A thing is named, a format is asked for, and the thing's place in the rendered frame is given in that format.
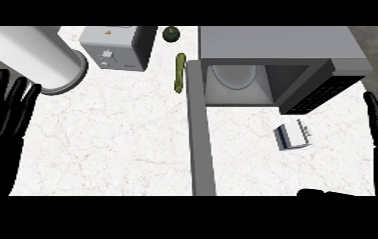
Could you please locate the green cucumber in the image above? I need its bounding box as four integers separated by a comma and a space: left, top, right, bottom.
171, 52, 187, 94

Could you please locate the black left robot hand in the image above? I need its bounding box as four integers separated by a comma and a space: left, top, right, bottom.
0, 68, 42, 197

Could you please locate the glass microwave turntable plate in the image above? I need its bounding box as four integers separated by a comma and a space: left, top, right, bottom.
209, 64, 258, 91

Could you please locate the grey toaster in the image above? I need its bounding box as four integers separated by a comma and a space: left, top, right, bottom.
78, 26, 159, 73

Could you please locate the white and blue milk carton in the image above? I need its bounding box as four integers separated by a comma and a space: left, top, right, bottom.
271, 118, 314, 152

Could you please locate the white cylinder with grey rim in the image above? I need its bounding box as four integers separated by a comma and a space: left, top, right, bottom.
0, 26, 89, 96

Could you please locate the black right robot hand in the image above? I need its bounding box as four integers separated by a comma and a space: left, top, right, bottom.
296, 91, 378, 197

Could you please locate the grey microwave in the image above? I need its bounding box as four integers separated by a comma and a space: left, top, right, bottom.
197, 26, 374, 116

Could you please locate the dark green avocado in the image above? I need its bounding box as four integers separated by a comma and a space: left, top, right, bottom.
162, 26, 181, 44

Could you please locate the grey microwave door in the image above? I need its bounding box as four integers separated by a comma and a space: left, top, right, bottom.
184, 59, 218, 197

